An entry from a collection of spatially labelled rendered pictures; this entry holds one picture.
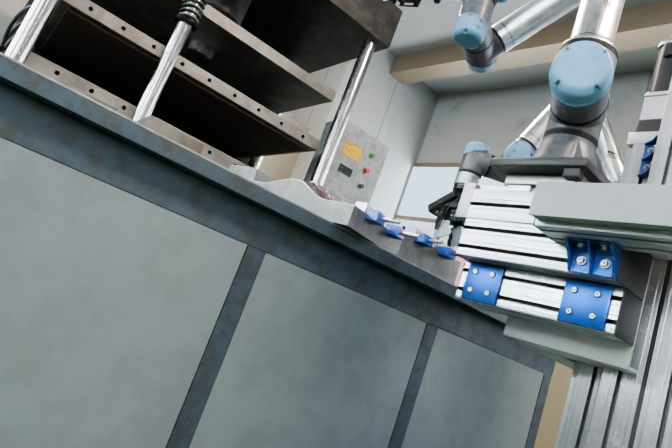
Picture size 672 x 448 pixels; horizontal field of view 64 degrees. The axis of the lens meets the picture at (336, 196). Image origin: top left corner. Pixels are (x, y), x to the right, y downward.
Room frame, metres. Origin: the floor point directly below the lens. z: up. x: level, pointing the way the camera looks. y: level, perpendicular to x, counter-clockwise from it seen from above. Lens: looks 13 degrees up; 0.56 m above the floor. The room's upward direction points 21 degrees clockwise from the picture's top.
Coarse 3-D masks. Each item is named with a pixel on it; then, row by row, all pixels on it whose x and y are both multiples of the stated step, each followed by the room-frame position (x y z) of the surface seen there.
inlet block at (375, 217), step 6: (360, 204) 1.35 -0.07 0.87; (366, 204) 1.34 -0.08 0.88; (366, 210) 1.34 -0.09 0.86; (372, 210) 1.33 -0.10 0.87; (366, 216) 1.34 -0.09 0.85; (372, 216) 1.32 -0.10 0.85; (378, 216) 1.32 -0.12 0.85; (384, 216) 1.34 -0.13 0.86; (372, 222) 1.35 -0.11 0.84; (378, 222) 1.33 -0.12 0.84; (384, 222) 1.34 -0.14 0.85; (390, 222) 1.32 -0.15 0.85; (396, 222) 1.30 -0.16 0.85
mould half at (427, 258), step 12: (408, 240) 1.55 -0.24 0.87; (408, 252) 1.55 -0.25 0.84; (420, 252) 1.58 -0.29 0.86; (432, 252) 1.60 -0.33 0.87; (420, 264) 1.59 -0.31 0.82; (432, 264) 1.61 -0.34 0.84; (444, 264) 1.64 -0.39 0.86; (456, 264) 1.67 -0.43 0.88; (444, 276) 1.65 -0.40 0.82; (456, 276) 1.67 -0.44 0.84
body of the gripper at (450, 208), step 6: (456, 186) 1.61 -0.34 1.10; (462, 186) 1.60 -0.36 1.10; (450, 204) 1.61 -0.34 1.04; (456, 204) 1.59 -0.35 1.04; (450, 210) 1.62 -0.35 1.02; (456, 210) 1.59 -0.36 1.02; (450, 216) 1.62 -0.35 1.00; (450, 222) 1.65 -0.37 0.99; (456, 222) 1.64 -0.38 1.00; (462, 222) 1.60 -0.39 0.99
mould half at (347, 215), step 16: (256, 176) 1.54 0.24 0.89; (288, 192) 1.43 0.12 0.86; (304, 192) 1.40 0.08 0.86; (320, 208) 1.35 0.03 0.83; (336, 208) 1.32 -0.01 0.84; (352, 208) 1.29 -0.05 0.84; (352, 224) 1.30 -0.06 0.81; (368, 224) 1.35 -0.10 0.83; (368, 240) 1.38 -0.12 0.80; (384, 240) 1.42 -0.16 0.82; (400, 240) 1.48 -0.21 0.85
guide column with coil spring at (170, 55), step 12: (192, 0) 1.83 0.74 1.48; (192, 12) 1.83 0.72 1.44; (180, 24) 1.83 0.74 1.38; (180, 36) 1.83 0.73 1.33; (168, 48) 1.83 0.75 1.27; (180, 48) 1.84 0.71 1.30; (168, 60) 1.83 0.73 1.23; (156, 72) 1.83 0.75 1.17; (168, 72) 1.84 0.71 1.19; (156, 84) 1.83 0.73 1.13; (144, 96) 1.83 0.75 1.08; (156, 96) 1.84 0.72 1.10; (144, 108) 1.83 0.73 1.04
